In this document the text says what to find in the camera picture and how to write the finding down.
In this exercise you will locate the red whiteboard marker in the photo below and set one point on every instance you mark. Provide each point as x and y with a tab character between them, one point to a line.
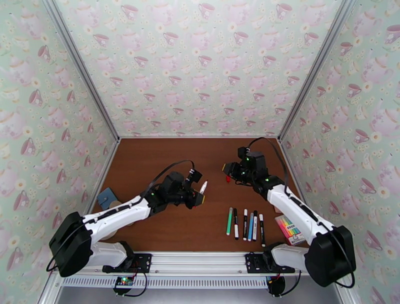
203	187

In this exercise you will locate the green highlighter pen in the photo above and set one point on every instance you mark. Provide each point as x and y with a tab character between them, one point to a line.
229	225

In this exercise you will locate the blue highlighter pen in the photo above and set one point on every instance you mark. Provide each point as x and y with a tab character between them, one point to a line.
250	229

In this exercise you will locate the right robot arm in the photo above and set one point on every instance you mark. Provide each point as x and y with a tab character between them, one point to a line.
297	212

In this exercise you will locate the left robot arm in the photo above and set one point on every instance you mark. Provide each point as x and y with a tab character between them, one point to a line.
118	215

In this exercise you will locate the aluminium front beam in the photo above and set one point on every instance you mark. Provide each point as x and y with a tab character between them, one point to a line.
200	261

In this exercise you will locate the pack of coloured highlighters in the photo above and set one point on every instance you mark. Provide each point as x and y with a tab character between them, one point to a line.
290	229

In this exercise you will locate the small circuit board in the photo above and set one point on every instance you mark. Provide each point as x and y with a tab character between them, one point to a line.
123	282

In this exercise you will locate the black round disc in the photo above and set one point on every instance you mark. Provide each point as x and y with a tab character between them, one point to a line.
277	286

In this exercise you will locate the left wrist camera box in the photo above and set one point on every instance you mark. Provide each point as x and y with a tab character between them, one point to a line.
196	176

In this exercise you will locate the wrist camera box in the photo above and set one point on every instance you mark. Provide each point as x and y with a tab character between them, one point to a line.
196	176
243	153

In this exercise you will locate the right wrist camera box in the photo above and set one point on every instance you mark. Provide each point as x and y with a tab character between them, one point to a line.
243	153

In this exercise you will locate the aluminium back rail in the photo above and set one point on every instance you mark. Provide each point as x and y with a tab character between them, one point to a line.
200	136

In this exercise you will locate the aluminium corner post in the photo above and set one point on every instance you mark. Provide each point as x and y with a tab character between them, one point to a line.
316	67
82	67

